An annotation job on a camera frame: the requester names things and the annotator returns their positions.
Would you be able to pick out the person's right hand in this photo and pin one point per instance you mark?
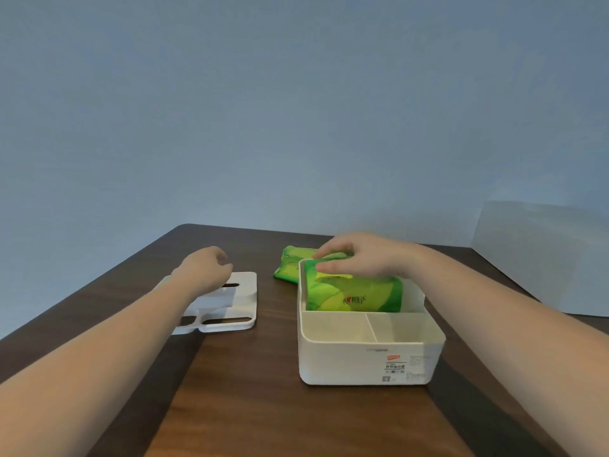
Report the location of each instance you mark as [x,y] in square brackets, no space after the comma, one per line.
[376,256]

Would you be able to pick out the person's left hand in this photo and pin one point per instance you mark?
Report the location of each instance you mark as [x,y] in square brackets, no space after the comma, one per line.
[200,271]

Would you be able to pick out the person's left fingers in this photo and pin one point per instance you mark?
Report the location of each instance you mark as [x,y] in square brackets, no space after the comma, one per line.
[222,268]

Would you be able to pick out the person's right thumb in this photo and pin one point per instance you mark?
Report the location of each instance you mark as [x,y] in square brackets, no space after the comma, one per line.
[335,267]

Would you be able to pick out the green tissue pack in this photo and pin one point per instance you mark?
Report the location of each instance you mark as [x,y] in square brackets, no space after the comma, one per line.
[287,266]
[352,295]

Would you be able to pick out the person's left forearm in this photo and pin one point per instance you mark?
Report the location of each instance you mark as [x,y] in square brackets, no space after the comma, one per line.
[95,366]

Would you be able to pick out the person's right forearm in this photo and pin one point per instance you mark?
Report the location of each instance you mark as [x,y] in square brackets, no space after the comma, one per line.
[499,337]

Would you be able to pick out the white slotted box lid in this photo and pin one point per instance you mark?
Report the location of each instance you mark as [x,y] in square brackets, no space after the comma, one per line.
[238,304]

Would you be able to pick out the white divided organizer box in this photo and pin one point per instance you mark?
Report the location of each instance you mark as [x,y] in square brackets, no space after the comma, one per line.
[361,352]

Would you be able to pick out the white board panel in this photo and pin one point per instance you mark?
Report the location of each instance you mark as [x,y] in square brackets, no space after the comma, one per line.
[547,256]

